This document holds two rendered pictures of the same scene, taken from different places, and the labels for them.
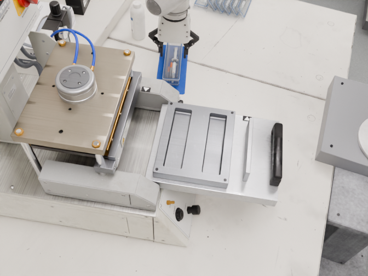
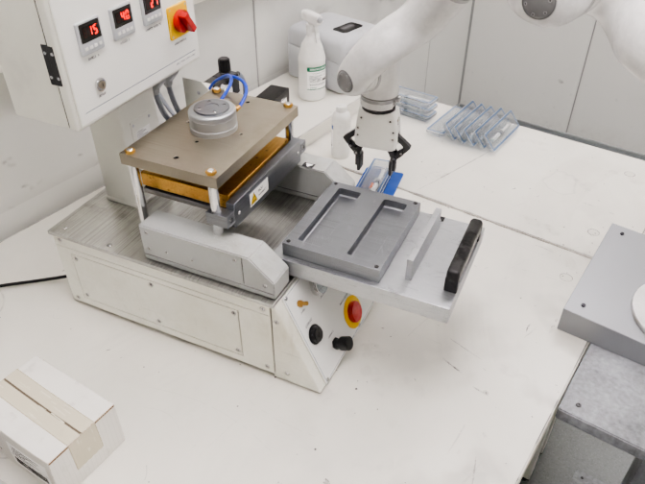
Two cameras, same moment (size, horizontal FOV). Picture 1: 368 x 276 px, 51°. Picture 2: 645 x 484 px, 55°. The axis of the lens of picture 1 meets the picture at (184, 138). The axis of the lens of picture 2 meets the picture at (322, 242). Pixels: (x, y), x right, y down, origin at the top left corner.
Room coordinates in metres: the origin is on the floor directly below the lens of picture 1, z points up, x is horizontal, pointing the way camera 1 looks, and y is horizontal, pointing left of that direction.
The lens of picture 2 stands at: (-0.29, -0.27, 1.60)
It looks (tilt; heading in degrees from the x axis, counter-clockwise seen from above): 38 degrees down; 20
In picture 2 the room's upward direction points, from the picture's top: straight up
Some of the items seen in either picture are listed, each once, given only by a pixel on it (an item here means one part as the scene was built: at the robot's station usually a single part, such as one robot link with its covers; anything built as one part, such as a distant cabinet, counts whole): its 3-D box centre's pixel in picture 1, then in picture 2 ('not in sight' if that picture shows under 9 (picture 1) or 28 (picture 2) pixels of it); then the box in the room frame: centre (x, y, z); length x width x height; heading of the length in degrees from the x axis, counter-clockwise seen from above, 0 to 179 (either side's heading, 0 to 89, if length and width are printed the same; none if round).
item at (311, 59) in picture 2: not in sight; (312, 56); (1.34, 0.37, 0.92); 0.09 x 0.08 x 0.25; 55
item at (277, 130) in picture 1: (276, 153); (464, 253); (0.49, -0.21, 0.99); 0.15 x 0.02 x 0.04; 175
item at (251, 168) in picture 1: (216, 148); (380, 240); (0.50, -0.08, 0.97); 0.30 x 0.22 x 0.08; 85
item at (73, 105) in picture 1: (68, 88); (206, 133); (0.54, 0.26, 1.08); 0.31 x 0.24 x 0.13; 175
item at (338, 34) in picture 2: not in sight; (336, 51); (1.49, 0.35, 0.88); 0.25 x 0.20 x 0.17; 69
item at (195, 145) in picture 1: (196, 142); (354, 227); (0.50, -0.03, 0.98); 0.20 x 0.17 x 0.03; 175
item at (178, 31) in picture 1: (174, 25); (377, 124); (0.96, 0.06, 0.94); 0.10 x 0.08 x 0.11; 91
